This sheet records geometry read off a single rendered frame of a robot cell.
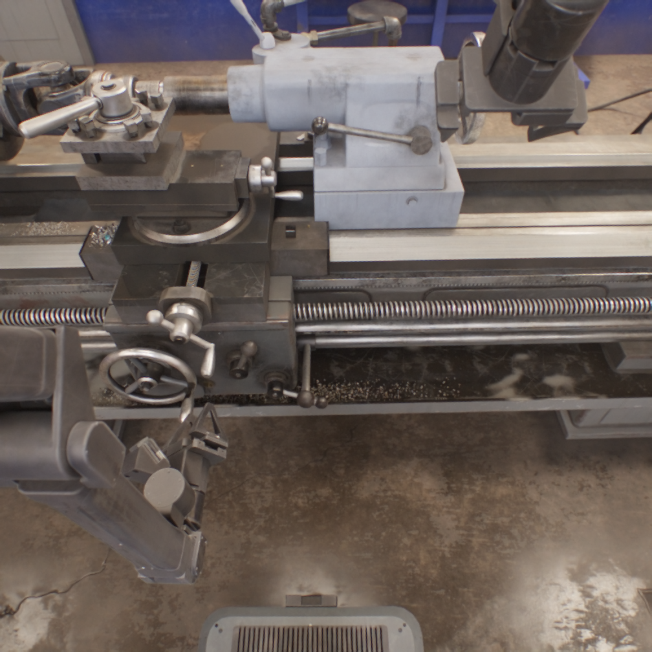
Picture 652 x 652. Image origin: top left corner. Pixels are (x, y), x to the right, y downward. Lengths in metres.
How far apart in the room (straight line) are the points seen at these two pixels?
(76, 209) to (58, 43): 3.18
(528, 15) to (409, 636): 1.21
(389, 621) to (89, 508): 0.93
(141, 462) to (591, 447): 1.56
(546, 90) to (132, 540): 0.62
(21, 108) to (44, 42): 3.46
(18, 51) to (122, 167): 3.85
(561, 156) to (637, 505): 1.13
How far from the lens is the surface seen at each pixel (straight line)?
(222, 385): 1.24
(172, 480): 0.75
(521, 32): 0.46
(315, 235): 1.09
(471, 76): 0.51
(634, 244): 1.32
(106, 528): 0.59
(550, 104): 0.52
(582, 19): 0.44
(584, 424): 1.92
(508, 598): 1.68
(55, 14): 4.61
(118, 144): 0.98
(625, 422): 1.98
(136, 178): 1.00
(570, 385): 1.55
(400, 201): 1.14
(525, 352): 1.57
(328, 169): 1.11
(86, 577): 1.76
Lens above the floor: 1.57
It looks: 50 degrees down
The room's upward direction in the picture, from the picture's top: 1 degrees counter-clockwise
